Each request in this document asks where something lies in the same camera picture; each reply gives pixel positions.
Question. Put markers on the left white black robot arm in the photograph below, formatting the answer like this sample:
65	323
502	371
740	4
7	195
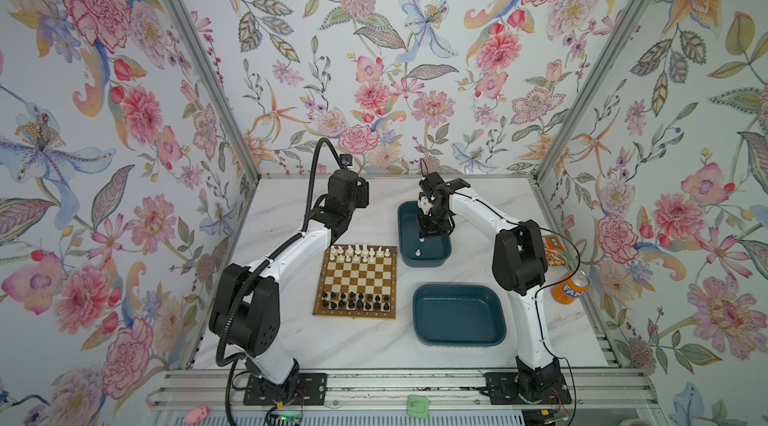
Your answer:
246	315

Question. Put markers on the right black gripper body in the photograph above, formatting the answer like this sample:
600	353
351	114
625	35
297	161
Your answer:
432	224

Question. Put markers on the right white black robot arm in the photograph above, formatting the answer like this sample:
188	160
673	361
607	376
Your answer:
519	266

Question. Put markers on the orange soda can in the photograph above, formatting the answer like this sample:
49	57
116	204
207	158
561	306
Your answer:
571	288

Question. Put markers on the green snack packet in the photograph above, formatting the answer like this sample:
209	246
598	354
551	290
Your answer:
557	253

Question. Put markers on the green tape roll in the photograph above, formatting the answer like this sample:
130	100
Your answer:
418	407

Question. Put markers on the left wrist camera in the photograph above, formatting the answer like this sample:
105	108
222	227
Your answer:
346	161

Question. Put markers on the white chess pieces on board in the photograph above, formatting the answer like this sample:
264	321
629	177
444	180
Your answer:
361	255

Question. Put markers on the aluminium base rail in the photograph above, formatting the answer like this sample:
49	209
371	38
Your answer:
446	389

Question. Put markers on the wooden chess board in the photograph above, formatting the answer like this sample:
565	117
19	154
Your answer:
379	280

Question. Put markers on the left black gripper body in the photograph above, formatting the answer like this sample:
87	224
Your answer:
360	198

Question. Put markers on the teal plastic bin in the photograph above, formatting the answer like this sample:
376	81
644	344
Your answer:
435	251
458	315

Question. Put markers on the pink toy pig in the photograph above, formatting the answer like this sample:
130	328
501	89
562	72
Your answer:
196	416

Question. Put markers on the near teal plastic bin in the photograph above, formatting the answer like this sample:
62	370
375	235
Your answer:
458	315

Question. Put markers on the black chess pieces on board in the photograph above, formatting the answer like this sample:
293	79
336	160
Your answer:
334	301

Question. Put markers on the far teal plastic bin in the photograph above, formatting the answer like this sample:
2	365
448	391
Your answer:
435	251

